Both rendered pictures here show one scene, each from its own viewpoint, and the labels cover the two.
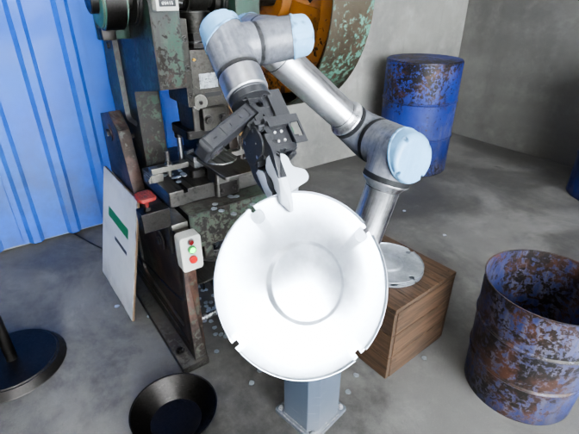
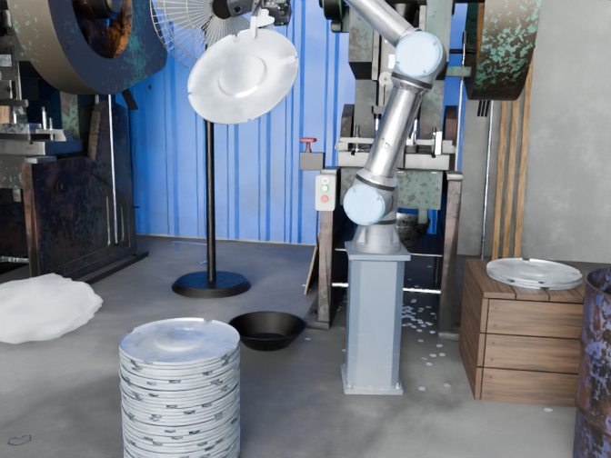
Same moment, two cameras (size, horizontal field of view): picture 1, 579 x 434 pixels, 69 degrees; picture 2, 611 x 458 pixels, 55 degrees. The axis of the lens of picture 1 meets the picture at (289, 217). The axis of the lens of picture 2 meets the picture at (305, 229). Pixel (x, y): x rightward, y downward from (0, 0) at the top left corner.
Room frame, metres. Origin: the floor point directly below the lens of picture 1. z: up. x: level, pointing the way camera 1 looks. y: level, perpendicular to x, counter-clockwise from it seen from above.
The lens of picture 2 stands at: (-0.40, -1.22, 0.87)
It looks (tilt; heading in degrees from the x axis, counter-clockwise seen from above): 12 degrees down; 46
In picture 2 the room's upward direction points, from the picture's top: 1 degrees clockwise
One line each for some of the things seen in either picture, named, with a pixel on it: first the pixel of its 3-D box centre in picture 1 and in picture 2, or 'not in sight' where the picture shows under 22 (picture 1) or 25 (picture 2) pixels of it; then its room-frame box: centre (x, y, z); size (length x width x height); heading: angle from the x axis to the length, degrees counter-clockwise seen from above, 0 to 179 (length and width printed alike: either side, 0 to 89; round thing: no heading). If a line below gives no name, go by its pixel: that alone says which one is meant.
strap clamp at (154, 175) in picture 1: (165, 164); (355, 137); (1.53, 0.48, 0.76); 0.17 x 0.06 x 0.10; 125
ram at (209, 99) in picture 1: (203, 86); (397, 69); (1.59, 0.31, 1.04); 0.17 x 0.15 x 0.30; 35
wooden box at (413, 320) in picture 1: (382, 299); (527, 327); (1.43, -0.40, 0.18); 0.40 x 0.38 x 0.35; 39
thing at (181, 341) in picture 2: not in sight; (180, 339); (0.34, -0.02, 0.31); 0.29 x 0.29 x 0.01
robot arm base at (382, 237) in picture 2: not in sight; (376, 232); (1.02, -0.08, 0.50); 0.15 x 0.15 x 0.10
